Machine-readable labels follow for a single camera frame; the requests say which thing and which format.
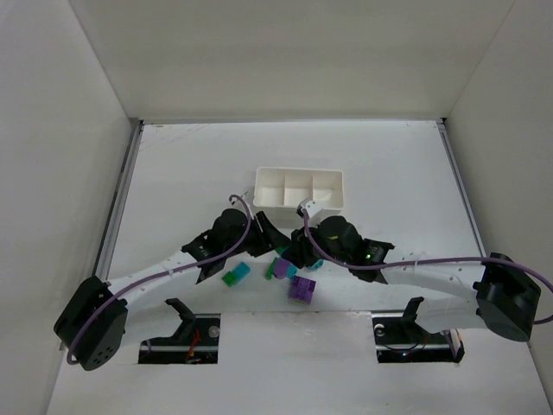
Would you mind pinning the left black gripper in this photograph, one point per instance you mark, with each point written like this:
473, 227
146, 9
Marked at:
263, 233

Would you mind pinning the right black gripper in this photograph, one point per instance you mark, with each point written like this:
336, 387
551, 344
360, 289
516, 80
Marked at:
300, 249

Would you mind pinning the teal rounded printed lego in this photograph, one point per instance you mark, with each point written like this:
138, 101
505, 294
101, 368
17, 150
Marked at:
316, 266

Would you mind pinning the purple square lego brick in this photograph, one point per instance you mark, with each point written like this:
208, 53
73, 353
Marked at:
301, 290

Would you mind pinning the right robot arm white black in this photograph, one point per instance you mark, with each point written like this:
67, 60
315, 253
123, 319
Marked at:
478, 293

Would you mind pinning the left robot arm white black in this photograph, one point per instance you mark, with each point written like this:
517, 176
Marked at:
102, 316

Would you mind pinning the teal lego under purple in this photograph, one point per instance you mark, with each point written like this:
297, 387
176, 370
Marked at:
291, 272

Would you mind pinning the green flat lego piece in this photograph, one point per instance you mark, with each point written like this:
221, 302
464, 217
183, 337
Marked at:
270, 272

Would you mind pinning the green teal lego stack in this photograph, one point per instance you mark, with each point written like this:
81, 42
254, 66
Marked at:
237, 274

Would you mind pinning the white three-compartment container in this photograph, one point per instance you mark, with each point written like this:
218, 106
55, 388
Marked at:
279, 191

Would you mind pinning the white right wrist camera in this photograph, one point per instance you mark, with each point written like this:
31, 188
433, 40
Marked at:
309, 208

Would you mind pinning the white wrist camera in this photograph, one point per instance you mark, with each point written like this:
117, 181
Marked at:
248, 197
309, 208

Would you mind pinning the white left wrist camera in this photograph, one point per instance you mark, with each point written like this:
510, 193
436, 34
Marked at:
248, 197

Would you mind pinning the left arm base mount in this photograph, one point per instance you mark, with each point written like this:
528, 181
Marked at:
194, 342

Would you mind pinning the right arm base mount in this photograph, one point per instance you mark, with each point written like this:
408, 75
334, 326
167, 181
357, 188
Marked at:
399, 340

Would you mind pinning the left aluminium rail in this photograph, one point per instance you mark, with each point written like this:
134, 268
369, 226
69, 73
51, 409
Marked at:
109, 238

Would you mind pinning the aluminium rail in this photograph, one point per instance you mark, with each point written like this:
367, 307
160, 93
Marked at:
109, 238
442, 128

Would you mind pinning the right aluminium rail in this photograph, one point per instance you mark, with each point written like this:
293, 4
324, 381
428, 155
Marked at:
442, 128

